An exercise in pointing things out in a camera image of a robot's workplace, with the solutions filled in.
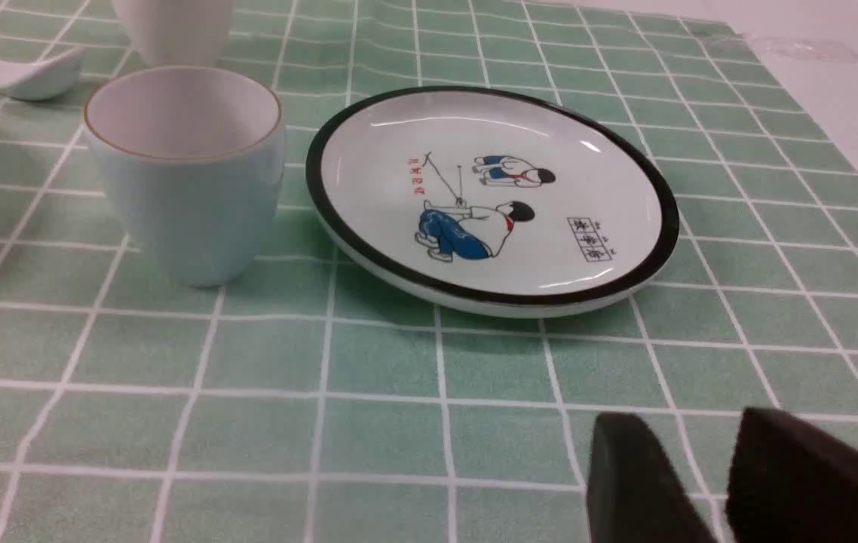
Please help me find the white ceramic bowl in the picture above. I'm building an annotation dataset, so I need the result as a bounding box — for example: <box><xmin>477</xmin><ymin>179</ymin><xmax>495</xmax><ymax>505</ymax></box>
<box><xmin>111</xmin><ymin>1</ymin><xmax>235</xmax><ymax>66</ymax></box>

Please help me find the light blue ceramic cup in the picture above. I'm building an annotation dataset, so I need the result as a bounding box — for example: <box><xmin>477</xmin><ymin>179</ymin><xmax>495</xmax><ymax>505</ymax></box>
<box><xmin>82</xmin><ymin>65</ymin><xmax>287</xmax><ymax>288</ymax></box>

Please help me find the white ceramic spoon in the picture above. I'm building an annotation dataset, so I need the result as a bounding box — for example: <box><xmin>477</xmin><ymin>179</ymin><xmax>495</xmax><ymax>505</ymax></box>
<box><xmin>0</xmin><ymin>48</ymin><xmax>85</xmax><ymax>102</ymax></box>

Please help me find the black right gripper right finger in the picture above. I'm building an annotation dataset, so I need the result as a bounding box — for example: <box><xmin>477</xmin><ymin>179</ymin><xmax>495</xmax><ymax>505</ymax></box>
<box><xmin>725</xmin><ymin>406</ymin><xmax>858</xmax><ymax>542</ymax></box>

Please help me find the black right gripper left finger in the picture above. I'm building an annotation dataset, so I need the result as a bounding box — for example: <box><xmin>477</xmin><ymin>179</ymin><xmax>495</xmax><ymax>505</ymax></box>
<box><xmin>585</xmin><ymin>413</ymin><xmax>715</xmax><ymax>542</ymax></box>

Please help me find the black-rimmed illustrated plate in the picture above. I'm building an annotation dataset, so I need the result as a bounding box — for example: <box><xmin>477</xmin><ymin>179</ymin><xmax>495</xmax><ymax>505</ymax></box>
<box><xmin>305</xmin><ymin>86</ymin><xmax>681</xmax><ymax>319</ymax></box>

